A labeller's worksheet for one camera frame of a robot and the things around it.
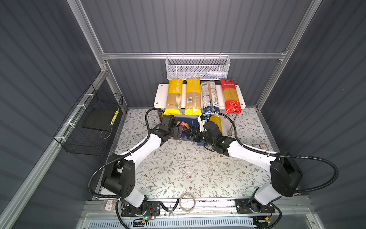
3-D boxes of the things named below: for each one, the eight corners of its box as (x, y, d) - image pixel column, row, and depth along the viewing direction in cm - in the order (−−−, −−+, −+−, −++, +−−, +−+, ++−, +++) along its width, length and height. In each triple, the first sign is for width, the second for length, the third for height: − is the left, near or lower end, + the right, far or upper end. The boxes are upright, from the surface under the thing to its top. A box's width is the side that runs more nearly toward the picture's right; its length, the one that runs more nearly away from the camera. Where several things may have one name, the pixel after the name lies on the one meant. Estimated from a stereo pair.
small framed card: (254, 151, 97) (255, 149, 95) (252, 145, 100) (253, 143, 98) (267, 150, 97) (268, 149, 95) (264, 145, 100) (266, 143, 98)
